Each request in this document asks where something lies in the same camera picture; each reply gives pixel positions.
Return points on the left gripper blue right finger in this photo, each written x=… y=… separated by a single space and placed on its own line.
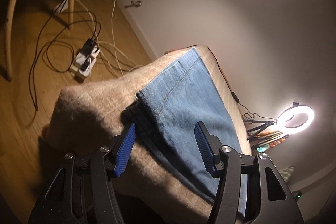
x=209 y=147

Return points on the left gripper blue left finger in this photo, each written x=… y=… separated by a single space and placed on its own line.
x=120 y=150

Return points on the light blue denim pants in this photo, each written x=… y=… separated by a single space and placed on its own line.
x=172 y=94

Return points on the folded silver black tripod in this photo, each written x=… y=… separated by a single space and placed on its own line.
x=260 y=143

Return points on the beige plaid bed blanket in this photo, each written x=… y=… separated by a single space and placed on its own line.
x=87 y=116

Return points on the orange braided fabric strip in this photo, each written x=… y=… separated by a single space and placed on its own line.
x=278 y=141

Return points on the green white patterned pillow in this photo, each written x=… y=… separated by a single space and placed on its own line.
x=287 y=173

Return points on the white power strip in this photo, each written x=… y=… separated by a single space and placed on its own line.
x=83 y=63

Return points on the wooden chair leg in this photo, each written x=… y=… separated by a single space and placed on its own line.
x=7 y=38

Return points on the black ring light tripod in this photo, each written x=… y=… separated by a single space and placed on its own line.
x=252 y=132

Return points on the bright ring light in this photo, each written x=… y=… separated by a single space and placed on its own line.
x=295 y=119

